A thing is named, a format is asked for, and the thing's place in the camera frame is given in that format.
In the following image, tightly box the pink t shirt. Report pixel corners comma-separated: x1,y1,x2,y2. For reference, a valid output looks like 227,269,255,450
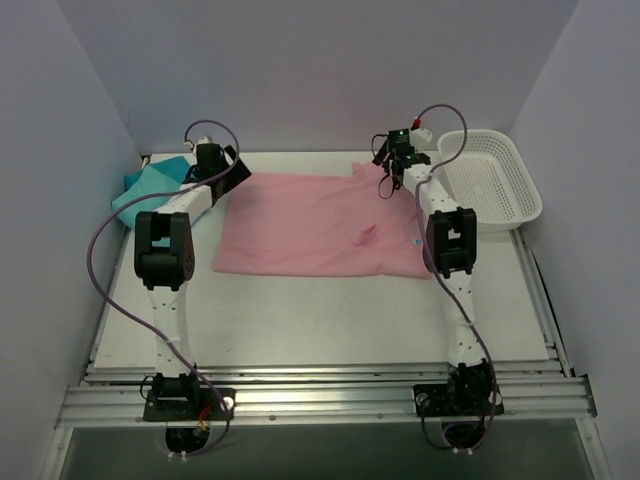
213,163,430,279

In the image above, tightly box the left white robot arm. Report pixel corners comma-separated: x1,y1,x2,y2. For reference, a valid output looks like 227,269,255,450
134,137,251,419

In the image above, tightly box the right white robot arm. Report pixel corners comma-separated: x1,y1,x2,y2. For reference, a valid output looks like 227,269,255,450
373,127,496,413

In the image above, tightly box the teal folded t shirt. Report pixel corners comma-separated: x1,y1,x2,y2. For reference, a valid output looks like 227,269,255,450
111,156,191,211

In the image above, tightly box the white plastic basket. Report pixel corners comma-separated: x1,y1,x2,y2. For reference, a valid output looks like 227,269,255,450
437,129,542,233

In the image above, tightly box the black wire loop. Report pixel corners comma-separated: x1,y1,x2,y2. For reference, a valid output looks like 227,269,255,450
370,133,402,200

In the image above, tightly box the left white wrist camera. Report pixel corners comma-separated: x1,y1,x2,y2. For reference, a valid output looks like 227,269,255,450
185,135,214,152

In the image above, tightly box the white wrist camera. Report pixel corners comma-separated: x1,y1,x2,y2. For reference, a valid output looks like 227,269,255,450
409,118,433,151
185,135,214,152

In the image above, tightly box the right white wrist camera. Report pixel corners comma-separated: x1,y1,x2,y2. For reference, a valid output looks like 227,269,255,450
409,118,433,151

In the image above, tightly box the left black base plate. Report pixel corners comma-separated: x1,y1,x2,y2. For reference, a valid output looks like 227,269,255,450
142,387,237,423

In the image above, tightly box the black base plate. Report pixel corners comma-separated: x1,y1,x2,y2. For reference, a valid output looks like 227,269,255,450
412,383,493,418
142,387,237,423

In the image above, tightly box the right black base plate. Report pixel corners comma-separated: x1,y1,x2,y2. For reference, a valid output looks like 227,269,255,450
412,383,493,418

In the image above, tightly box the aluminium rail frame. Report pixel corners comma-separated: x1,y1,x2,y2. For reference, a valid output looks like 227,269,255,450
43,233,610,479

